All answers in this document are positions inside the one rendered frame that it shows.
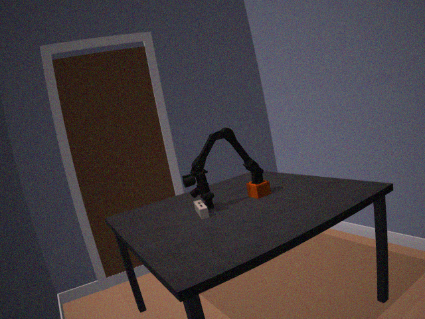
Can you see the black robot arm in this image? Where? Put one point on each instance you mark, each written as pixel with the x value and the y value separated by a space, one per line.
pixel 198 170

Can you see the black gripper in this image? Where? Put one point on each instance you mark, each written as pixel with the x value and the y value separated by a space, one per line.
pixel 206 195

